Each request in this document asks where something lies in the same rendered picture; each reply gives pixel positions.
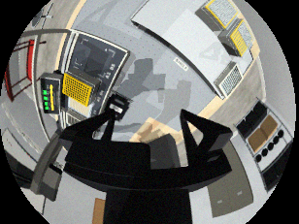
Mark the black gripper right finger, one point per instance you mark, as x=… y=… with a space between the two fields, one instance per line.
x=215 y=136

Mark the grey tip rack with yellow label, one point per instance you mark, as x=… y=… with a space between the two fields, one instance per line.
x=204 y=16

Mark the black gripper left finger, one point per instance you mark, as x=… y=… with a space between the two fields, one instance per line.
x=86 y=127

